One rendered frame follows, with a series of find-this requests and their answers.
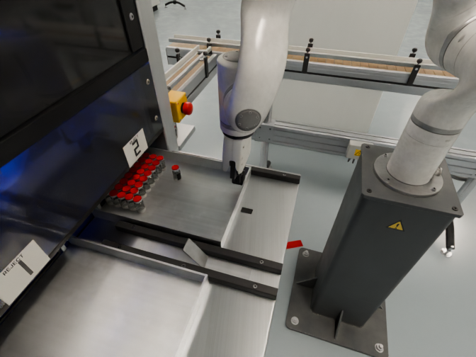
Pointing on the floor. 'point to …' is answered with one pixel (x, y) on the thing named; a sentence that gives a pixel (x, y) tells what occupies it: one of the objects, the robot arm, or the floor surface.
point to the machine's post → (145, 12)
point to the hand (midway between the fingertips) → (238, 177)
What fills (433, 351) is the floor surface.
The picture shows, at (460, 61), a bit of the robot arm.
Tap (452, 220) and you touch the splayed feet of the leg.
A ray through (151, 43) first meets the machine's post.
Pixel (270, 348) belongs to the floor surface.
